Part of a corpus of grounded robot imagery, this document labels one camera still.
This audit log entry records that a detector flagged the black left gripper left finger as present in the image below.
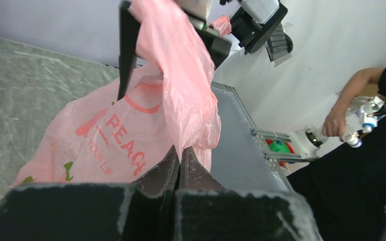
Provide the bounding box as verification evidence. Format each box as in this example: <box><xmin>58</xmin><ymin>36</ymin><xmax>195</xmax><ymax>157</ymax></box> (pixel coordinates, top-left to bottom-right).
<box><xmin>0</xmin><ymin>148</ymin><xmax>179</xmax><ymax>241</ymax></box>

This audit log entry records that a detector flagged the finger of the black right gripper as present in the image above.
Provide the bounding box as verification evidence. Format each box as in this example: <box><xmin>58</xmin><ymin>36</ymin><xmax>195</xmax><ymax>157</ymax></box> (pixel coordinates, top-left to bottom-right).
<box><xmin>179</xmin><ymin>7</ymin><xmax>233</xmax><ymax>70</ymax></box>
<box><xmin>117</xmin><ymin>1</ymin><xmax>140</xmax><ymax>101</ymax></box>

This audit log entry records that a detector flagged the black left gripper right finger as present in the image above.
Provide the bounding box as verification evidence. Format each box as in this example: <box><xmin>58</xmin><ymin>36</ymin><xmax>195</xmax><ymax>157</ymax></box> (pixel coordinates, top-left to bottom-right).
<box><xmin>175</xmin><ymin>148</ymin><xmax>321</xmax><ymax>240</ymax></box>

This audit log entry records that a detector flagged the pink peach-print plastic bag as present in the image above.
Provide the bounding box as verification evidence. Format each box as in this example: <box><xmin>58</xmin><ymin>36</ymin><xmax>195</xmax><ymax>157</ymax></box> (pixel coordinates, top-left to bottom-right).
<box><xmin>13</xmin><ymin>1</ymin><xmax>221</xmax><ymax>186</ymax></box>

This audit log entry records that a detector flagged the operator forearm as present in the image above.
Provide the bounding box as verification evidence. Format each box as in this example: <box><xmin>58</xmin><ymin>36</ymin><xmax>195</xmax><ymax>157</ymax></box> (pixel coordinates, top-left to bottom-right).
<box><xmin>332</xmin><ymin>67</ymin><xmax>384</xmax><ymax>114</ymax></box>

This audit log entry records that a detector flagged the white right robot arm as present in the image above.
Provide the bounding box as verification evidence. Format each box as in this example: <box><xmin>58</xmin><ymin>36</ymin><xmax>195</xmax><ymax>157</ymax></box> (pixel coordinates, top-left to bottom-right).
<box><xmin>117</xmin><ymin>1</ymin><xmax>288</xmax><ymax>100</ymax></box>

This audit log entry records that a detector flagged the operator hand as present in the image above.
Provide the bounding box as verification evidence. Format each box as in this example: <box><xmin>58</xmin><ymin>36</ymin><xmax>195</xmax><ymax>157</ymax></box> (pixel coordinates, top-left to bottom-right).
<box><xmin>322</xmin><ymin>106</ymin><xmax>346</xmax><ymax>138</ymax></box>

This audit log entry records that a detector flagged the operator black clothing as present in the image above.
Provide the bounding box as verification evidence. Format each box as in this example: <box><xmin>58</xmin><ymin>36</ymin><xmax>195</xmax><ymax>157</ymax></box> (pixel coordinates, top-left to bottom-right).
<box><xmin>288</xmin><ymin>67</ymin><xmax>386</xmax><ymax>240</ymax></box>

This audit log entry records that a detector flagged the white teleoperation controller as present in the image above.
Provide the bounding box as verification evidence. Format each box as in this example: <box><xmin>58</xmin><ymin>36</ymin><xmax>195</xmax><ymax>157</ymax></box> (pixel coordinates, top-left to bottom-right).
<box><xmin>288</xmin><ymin>95</ymin><xmax>386</xmax><ymax>161</ymax></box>

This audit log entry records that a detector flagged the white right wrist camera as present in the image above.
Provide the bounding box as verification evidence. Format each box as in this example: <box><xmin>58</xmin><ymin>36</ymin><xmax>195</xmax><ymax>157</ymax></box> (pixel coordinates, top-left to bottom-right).
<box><xmin>175</xmin><ymin>0</ymin><xmax>213</xmax><ymax>22</ymax></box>

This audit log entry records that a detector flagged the aluminium frame rail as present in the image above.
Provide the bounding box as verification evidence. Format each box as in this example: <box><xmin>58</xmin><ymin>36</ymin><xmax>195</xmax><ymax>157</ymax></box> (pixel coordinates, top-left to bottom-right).
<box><xmin>211</xmin><ymin>82</ymin><xmax>307</xmax><ymax>192</ymax></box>

